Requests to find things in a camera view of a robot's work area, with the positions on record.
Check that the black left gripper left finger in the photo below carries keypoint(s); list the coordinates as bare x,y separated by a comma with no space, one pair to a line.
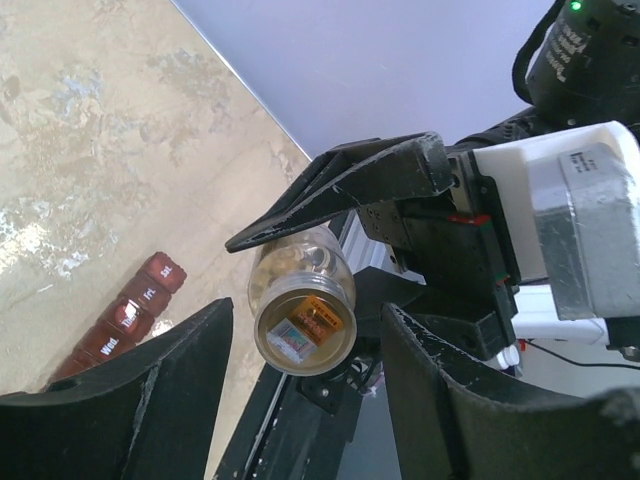
147,414

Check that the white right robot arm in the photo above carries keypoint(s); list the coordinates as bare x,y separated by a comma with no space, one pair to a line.
579,67

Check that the red weekly pill organizer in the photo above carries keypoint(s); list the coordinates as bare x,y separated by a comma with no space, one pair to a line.
128,319

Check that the clear pill bottle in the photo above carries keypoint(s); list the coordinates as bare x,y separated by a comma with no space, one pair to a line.
302,294

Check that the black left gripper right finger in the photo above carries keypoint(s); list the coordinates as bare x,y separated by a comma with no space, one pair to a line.
454,417

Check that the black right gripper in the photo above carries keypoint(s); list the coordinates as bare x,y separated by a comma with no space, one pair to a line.
458,241

